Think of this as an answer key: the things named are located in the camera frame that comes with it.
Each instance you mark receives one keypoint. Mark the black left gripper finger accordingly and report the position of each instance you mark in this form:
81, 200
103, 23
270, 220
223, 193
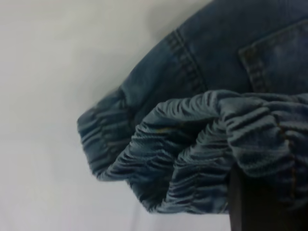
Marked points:
260, 211

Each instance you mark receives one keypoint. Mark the blue denim shorts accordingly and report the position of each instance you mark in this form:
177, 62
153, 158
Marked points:
216, 60

